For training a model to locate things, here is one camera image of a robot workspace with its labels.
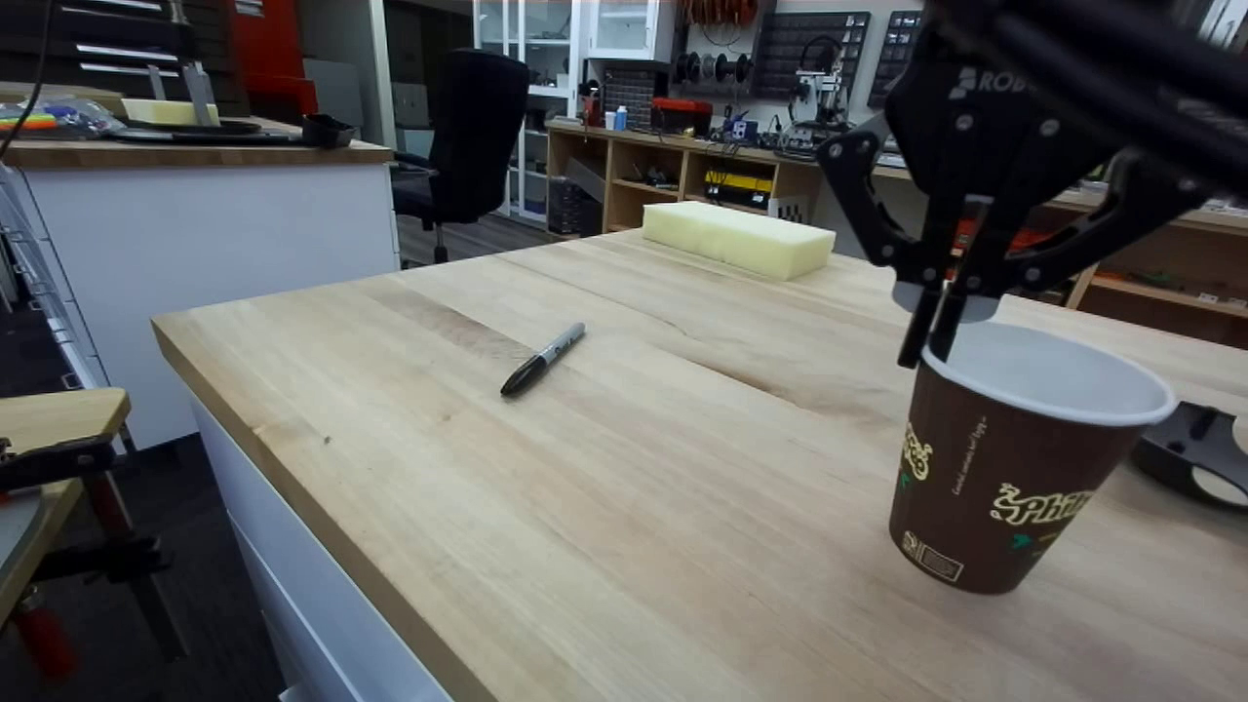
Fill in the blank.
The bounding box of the beige flat box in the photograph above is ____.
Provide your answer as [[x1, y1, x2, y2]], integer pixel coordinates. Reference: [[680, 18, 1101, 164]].
[[117, 93, 222, 133]]

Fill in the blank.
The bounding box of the black ring-shaped bracket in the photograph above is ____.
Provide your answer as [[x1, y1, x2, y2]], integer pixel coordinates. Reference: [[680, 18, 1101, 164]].
[[1128, 398, 1248, 517]]

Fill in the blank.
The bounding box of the wooden workbench shelving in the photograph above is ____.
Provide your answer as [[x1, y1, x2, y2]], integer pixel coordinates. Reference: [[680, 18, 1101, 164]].
[[542, 114, 1248, 353]]

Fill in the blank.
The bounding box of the black tool wall panel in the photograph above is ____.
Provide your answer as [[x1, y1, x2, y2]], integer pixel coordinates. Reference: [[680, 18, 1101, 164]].
[[747, 8, 872, 106], [867, 8, 928, 114]]

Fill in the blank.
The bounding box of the red cabinet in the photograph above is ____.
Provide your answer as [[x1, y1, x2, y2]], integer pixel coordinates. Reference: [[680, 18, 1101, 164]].
[[230, 0, 318, 127]]

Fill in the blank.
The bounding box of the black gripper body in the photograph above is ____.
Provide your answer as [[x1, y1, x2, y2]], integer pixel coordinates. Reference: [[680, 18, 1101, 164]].
[[894, 25, 1133, 226]]

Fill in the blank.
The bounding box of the yellow black tool case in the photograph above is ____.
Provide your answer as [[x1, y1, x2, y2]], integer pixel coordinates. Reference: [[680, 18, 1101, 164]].
[[699, 164, 780, 216]]

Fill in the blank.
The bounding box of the brown paper cup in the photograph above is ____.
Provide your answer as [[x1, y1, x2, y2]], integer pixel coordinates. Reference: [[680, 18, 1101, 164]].
[[884, 318, 1181, 601]]

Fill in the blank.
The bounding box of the black office chair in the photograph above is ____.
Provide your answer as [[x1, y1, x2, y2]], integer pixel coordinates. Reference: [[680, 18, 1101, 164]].
[[388, 49, 533, 266]]

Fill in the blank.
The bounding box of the black marker pen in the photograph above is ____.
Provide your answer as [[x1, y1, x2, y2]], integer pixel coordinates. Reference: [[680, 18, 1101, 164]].
[[496, 319, 587, 401]]

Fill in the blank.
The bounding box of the white counter with wooden top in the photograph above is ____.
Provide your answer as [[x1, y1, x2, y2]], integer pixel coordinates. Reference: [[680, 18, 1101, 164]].
[[0, 116, 405, 453]]

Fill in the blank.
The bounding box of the white table base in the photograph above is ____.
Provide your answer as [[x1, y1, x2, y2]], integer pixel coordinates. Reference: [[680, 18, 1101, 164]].
[[191, 388, 453, 702]]

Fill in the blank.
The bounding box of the red black toolbox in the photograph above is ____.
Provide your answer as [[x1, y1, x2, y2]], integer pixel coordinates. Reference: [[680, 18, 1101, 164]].
[[646, 93, 719, 138]]

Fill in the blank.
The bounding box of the black shelf rack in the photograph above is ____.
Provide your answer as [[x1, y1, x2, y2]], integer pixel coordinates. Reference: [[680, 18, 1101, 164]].
[[0, 0, 199, 102]]

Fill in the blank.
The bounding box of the pale yellow foam block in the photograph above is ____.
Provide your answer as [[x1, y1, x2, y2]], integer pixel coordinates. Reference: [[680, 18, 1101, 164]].
[[639, 198, 838, 284]]

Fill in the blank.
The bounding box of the wooden sawhorse with clamps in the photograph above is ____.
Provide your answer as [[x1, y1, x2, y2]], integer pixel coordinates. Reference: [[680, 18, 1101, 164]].
[[0, 382, 186, 686]]

